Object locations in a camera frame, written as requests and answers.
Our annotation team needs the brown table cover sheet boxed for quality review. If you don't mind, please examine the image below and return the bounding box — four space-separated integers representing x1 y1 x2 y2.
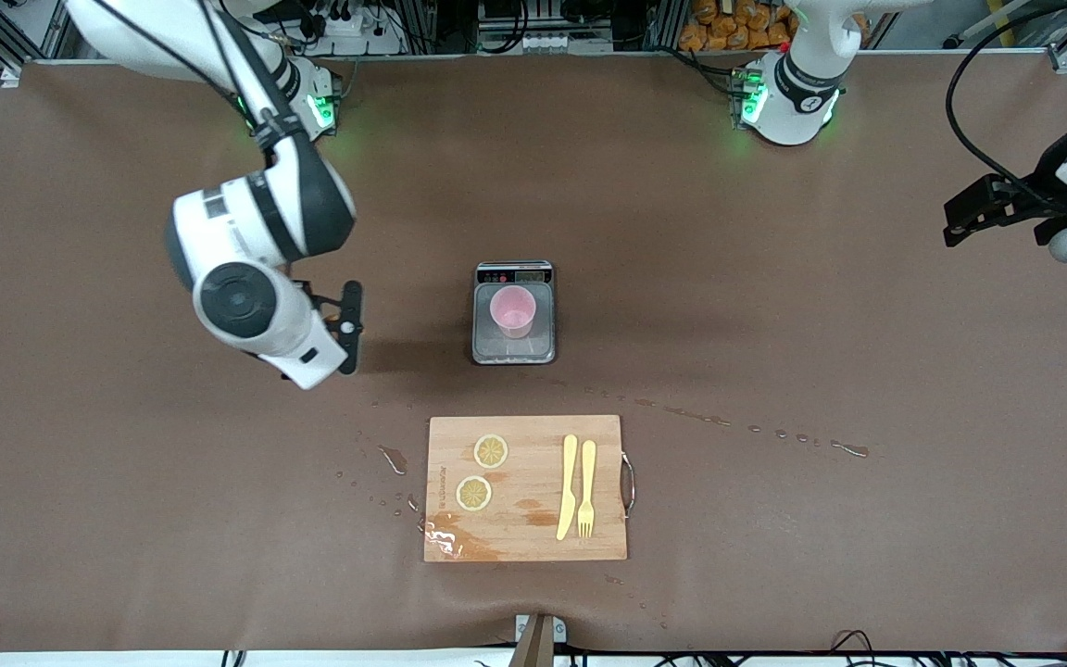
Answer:
0 51 1067 654

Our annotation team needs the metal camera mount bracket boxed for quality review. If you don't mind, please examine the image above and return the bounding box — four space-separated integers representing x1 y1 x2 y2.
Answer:
513 613 568 667

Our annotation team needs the wooden cutting board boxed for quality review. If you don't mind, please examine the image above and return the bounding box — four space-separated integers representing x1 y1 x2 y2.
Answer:
423 414 636 563

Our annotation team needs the silver digital kitchen scale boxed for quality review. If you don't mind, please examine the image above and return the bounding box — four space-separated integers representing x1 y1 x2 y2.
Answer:
471 260 557 365

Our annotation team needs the yellow plastic fork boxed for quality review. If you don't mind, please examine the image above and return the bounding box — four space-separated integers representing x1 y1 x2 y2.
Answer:
576 439 597 540

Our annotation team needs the pink plastic cup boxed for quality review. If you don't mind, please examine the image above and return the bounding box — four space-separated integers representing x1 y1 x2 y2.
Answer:
490 285 537 340

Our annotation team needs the white pole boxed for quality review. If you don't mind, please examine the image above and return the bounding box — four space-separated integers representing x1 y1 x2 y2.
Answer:
946 0 1035 49

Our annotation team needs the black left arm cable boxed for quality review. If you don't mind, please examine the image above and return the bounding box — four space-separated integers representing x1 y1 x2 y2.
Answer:
945 0 1067 195

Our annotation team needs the yellow plastic knife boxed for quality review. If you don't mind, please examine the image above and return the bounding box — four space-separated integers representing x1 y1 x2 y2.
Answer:
556 434 580 542

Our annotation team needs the grey control box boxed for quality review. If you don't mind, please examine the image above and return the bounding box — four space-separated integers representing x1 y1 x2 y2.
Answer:
478 0 615 55

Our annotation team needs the white power strip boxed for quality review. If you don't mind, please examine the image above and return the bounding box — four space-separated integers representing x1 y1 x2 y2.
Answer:
305 7 405 57

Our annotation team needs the pile of orange goods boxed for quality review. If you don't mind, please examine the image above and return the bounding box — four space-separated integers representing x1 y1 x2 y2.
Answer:
679 0 798 54

